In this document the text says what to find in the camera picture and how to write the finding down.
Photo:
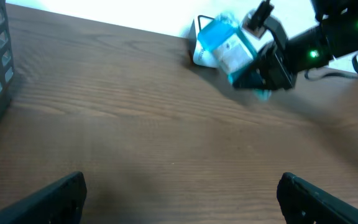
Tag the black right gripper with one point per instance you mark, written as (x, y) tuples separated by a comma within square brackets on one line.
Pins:
[(268, 71)]

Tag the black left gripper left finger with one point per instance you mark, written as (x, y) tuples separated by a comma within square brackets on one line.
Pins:
[(60, 202)]

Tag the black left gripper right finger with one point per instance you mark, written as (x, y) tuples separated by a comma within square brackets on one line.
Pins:
[(303, 202)]

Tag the blue mouthwash bottle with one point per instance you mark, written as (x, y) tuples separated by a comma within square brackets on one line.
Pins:
[(224, 39)]

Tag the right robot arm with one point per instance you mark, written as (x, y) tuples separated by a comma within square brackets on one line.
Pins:
[(336, 35)]

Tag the white barcode scanner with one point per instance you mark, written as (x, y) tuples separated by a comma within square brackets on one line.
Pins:
[(198, 54)]

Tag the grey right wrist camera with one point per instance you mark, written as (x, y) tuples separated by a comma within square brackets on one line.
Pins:
[(254, 20)]

